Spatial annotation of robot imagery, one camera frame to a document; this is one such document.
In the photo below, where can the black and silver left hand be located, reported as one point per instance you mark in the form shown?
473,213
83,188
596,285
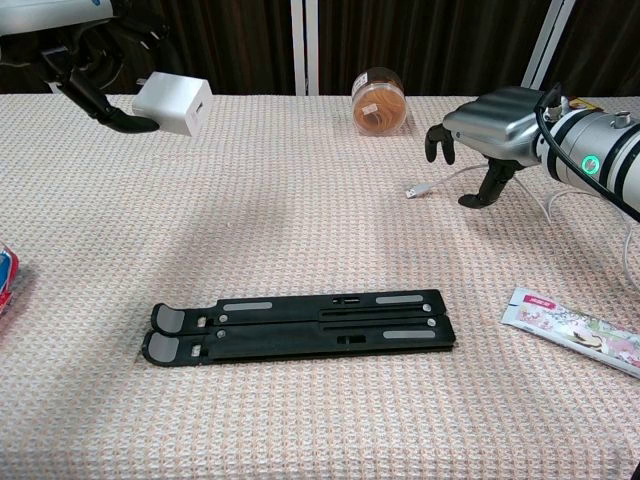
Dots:
60,15

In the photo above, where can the black and silver right hand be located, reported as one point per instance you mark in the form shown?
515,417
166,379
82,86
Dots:
495,125

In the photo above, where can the white power adapter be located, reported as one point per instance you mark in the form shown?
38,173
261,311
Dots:
170,102

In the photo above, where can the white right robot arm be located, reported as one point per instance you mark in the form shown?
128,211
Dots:
612,150

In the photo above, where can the dark brown curtain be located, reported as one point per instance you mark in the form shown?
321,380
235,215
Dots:
425,35

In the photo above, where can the clear jar of rubber bands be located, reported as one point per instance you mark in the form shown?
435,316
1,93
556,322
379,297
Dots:
377,107

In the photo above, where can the floral snack packet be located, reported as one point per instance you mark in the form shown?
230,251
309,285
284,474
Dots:
575,330

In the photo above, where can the red and blue package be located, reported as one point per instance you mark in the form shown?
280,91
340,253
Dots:
6,280

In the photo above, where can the black folding laptop stand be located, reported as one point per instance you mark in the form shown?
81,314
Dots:
310,327

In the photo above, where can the white frame leg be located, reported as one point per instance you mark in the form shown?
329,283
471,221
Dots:
56,88

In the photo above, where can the white slanted frame post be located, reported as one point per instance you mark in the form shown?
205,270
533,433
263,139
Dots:
545,45

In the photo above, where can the white upright frame post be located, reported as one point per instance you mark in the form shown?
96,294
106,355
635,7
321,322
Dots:
305,45

